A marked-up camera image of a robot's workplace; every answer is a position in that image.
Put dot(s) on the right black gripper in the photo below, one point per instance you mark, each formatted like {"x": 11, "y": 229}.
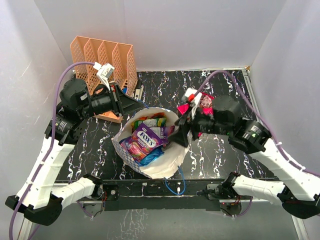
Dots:
{"x": 181, "y": 136}

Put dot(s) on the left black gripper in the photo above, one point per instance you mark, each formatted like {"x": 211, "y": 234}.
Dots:
{"x": 121, "y": 103}

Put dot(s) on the blue checkered paper bag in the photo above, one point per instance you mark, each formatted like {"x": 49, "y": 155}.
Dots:
{"x": 163, "y": 167}

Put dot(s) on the rainbow candy bag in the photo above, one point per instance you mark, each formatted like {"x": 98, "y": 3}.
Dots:
{"x": 155, "y": 120}

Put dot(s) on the purple Fox's candy bag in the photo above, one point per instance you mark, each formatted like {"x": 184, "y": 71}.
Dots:
{"x": 145, "y": 139}

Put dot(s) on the pink chips bag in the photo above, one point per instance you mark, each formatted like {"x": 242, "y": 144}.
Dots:
{"x": 200, "y": 107}

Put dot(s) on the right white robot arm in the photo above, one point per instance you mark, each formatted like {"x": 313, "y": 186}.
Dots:
{"x": 298, "y": 192}

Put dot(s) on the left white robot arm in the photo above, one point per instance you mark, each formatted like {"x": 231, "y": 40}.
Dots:
{"x": 37, "y": 200}

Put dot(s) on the grey stapler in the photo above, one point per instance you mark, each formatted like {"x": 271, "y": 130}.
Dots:
{"x": 138, "y": 90}

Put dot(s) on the blue snack packet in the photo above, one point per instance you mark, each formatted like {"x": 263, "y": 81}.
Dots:
{"x": 156, "y": 153}

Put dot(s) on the orange plastic file organizer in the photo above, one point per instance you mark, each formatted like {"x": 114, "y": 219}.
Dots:
{"x": 113, "y": 63}

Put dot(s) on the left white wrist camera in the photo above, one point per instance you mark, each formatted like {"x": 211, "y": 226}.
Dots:
{"x": 104, "y": 72}

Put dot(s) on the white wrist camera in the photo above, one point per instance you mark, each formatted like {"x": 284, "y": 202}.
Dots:
{"x": 192, "y": 98}
{"x": 104, "y": 72}

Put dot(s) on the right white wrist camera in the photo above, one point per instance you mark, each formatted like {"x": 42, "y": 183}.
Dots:
{"x": 192, "y": 98}

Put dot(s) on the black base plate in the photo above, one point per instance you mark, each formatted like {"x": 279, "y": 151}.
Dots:
{"x": 138, "y": 194}

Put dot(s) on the aluminium frame rail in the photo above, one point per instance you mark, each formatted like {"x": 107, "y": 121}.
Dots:
{"x": 273, "y": 191}

